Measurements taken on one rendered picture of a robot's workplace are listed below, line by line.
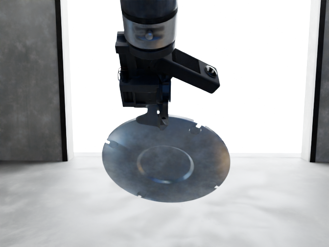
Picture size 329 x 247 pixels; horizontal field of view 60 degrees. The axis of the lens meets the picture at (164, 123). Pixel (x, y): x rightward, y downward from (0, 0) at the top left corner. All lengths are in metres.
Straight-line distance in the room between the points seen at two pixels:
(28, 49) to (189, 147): 4.20
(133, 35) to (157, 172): 0.38
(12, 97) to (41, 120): 0.53
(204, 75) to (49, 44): 4.17
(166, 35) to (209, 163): 0.34
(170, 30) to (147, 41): 0.03
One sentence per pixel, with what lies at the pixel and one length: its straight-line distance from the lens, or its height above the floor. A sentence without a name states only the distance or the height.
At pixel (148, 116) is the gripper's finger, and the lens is 0.51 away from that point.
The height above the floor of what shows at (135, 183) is 0.88.
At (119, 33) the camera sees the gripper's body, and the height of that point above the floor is 1.19.
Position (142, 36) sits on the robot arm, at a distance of 0.39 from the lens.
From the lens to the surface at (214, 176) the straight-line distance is 0.67.
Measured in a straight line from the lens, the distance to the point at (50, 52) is 4.55.
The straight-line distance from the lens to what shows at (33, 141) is 4.72.
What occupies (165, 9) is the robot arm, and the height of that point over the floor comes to 1.20.
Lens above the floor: 1.11
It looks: 7 degrees down
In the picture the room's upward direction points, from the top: straight up
